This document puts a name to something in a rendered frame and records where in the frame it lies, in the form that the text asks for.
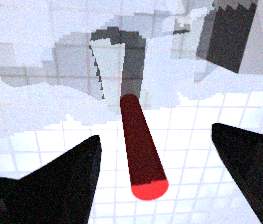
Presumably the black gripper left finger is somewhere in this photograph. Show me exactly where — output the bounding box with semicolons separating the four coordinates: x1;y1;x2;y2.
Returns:
0;135;102;224

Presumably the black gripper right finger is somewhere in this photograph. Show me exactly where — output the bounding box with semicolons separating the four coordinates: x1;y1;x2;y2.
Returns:
211;123;263;224

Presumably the red peg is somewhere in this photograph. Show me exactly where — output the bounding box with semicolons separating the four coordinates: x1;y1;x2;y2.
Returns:
120;94;169;201

